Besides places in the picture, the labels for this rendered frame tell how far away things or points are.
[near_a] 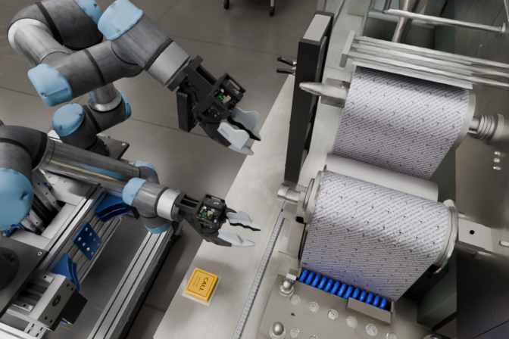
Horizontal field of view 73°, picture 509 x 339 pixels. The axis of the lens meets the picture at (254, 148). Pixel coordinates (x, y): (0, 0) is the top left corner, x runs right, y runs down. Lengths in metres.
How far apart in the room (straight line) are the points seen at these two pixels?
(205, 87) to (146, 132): 2.11
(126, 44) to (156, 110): 2.25
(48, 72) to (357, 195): 0.61
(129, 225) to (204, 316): 1.09
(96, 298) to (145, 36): 1.46
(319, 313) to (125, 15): 0.73
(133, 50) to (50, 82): 0.16
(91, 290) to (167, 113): 1.46
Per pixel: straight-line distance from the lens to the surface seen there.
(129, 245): 1.95
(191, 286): 1.02
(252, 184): 1.19
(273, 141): 1.31
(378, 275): 0.84
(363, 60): 0.79
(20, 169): 0.82
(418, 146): 0.84
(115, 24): 0.64
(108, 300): 1.86
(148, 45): 0.63
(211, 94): 0.61
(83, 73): 0.71
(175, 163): 2.46
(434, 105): 0.80
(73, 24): 1.08
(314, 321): 0.88
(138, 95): 3.06
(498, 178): 0.82
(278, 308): 0.88
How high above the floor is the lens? 1.87
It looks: 49 degrees down
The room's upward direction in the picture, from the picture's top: straight up
